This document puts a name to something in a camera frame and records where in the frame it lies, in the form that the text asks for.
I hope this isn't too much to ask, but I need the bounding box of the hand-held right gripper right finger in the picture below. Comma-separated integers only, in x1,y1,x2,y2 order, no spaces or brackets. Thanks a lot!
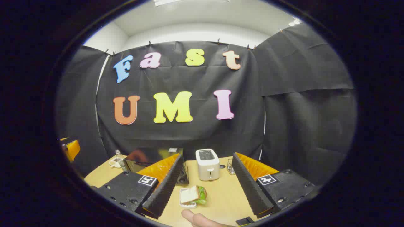
231,152,317,219

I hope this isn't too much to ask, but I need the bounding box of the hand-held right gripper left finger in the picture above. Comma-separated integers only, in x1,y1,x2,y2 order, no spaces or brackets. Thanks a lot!
92,153,184,220

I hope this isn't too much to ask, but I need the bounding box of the sandwich with green lettuce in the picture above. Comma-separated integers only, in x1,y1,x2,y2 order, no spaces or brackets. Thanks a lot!
181,185,208,205

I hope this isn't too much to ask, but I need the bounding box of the black electric oven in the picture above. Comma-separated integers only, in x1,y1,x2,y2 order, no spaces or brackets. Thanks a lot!
124,148,190,185

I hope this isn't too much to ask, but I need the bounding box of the small white rectangular tray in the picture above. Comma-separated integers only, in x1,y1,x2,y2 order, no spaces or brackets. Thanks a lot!
179,188,197,209

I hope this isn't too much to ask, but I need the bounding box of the clear plastic water bottle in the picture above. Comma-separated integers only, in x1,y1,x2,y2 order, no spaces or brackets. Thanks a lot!
115,149,127,171

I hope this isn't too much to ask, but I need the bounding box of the white toaster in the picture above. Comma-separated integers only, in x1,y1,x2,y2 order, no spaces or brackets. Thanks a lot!
195,149,220,181

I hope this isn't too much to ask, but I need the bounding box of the ceiling light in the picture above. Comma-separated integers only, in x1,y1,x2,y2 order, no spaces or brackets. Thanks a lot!
154,0,183,7

